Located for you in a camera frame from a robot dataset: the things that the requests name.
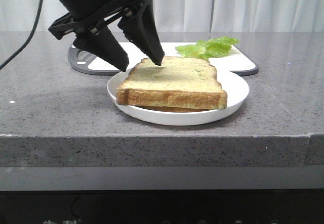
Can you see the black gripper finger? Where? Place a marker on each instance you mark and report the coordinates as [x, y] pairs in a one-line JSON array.
[[138, 26], [103, 45]]

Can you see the toasted bread slice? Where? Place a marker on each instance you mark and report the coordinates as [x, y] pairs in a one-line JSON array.
[[172, 109], [179, 82]]

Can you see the green lettuce leaf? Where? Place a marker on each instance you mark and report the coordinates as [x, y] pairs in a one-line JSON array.
[[205, 49]]

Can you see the white curtain backdrop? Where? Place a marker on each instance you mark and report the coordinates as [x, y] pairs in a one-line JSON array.
[[190, 15]]

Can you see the white round plate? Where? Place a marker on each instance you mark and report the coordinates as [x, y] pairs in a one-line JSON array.
[[236, 87]]

